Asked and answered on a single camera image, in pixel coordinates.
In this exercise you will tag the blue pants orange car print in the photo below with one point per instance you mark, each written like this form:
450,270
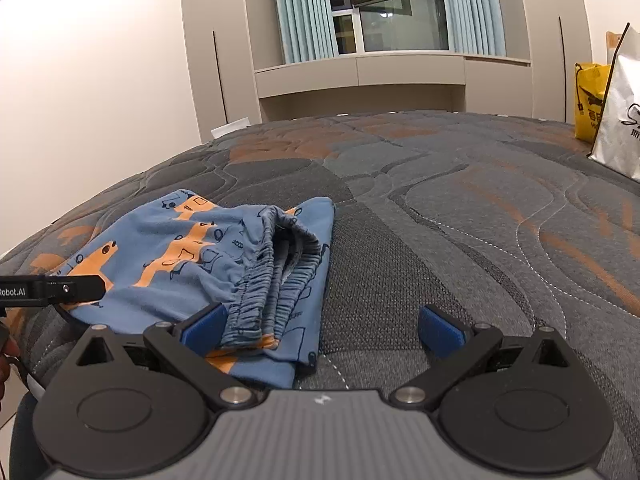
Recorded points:
172,257

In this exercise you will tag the light blue left curtain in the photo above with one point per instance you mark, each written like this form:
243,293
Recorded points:
307,30

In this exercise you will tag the person's left hand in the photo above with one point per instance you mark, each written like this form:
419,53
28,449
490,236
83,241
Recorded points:
10,350

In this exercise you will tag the person's jeans leg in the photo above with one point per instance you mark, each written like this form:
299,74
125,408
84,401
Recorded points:
26,459

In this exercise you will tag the light blue right curtain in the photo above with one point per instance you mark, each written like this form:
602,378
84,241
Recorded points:
475,27

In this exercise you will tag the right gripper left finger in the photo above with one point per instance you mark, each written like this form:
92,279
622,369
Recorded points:
203,331

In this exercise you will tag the grey orange quilted mattress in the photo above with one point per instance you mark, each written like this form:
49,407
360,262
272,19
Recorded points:
498,220

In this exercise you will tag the light blue curtain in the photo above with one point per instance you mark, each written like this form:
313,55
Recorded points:
475,27
307,30

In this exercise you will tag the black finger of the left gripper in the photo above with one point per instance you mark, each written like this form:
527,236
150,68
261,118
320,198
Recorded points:
74,289

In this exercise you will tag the white paper shopping bag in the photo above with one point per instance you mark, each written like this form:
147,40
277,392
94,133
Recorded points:
617,144

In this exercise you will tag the beige built-in wardrobe unit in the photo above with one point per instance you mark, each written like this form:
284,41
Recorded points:
267,60

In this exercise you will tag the yellow shopping bag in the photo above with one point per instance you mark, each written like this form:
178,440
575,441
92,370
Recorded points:
590,86

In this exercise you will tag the wooden padded headboard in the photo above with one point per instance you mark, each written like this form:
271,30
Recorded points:
612,41

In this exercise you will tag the window with open pane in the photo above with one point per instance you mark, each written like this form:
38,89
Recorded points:
389,25

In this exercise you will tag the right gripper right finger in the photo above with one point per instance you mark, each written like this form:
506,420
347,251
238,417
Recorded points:
440,332

